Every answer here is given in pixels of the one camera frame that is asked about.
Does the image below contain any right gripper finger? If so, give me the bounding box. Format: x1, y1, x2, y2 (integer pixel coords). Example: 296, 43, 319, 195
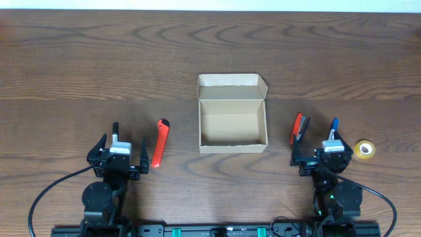
334, 130, 351, 152
290, 134, 302, 167

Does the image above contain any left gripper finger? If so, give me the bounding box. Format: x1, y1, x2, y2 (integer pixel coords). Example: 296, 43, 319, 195
87, 134, 107, 157
139, 139, 149, 174

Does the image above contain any blue marker pen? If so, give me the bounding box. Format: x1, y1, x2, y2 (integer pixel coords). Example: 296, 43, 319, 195
328, 118, 339, 140

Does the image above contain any black marker pen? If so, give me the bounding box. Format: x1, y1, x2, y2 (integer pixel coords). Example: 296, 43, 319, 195
112, 122, 119, 142

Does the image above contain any yellow tape roll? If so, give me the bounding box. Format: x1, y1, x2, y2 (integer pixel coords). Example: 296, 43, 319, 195
354, 140, 376, 159

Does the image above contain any red stapler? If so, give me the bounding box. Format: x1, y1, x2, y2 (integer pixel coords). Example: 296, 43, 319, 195
289, 113, 310, 145

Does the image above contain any red utility knife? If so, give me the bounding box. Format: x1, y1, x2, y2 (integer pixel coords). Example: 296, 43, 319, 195
151, 118, 170, 168

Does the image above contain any brown cardboard box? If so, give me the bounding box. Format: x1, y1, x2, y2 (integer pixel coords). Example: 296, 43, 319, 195
197, 74, 268, 154

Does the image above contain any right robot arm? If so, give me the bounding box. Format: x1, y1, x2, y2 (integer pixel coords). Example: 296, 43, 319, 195
290, 130, 363, 236

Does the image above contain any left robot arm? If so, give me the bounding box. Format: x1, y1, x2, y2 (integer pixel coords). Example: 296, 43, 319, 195
80, 134, 149, 237

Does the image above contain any right black cable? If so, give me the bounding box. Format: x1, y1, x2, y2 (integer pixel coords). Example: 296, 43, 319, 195
317, 157, 398, 237

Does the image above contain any black cable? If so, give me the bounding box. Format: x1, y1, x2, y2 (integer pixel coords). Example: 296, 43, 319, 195
317, 157, 398, 237
28, 161, 103, 237

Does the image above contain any left black cable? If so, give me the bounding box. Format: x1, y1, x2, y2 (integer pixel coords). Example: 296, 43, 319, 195
28, 161, 103, 237

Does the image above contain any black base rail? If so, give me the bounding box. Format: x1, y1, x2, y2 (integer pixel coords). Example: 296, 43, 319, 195
51, 222, 381, 237

